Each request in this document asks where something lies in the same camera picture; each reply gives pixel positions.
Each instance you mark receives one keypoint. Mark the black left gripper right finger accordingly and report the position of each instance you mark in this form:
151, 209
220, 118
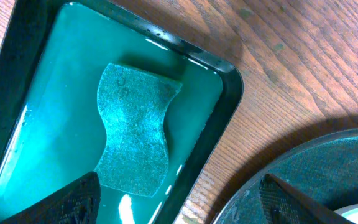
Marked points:
284, 204

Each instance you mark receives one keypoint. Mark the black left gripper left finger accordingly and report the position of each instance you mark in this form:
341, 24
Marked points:
77, 202

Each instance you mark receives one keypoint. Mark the green scrub sponge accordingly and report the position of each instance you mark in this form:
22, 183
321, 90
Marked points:
132, 104

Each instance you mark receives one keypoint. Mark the round black serving tray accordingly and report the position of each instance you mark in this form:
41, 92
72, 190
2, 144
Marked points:
325, 169

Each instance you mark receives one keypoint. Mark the rectangular green water tray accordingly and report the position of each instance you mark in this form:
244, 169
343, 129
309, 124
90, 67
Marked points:
51, 59

